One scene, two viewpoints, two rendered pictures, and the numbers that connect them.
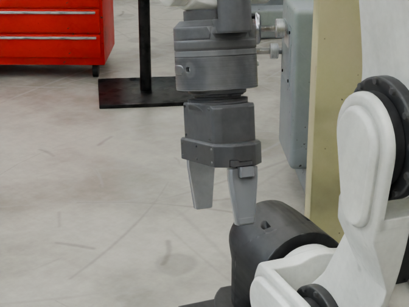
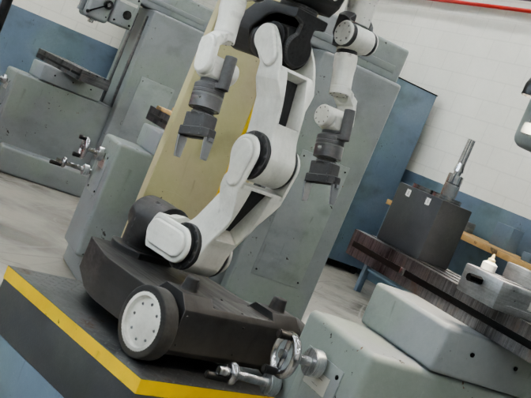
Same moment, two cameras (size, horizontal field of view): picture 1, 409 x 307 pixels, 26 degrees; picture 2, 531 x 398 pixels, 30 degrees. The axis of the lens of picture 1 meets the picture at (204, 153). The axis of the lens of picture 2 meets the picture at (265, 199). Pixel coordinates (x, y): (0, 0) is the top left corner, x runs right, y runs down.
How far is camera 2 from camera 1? 188 cm
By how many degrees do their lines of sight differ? 27
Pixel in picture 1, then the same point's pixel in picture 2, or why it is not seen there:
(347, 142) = (238, 151)
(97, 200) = not seen: outside the picture
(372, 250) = (234, 197)
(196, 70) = (203, 98)
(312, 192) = not seen: hidden behind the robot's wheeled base
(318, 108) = (147, 192)
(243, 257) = (142, 215)
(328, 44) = (167, 155)
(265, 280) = (161, 219)
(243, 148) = (212, 131)
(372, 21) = (258, 110)
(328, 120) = not seen: hidden behind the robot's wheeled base
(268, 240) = (160, 208)
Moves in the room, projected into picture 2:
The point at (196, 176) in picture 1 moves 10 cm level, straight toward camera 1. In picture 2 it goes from (179, 142) to (188, 148)
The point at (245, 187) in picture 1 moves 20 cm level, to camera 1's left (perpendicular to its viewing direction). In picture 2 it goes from (208, 145) to (140, 118)
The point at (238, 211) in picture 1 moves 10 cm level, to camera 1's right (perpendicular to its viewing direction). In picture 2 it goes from (203, 153) to (236, 166)
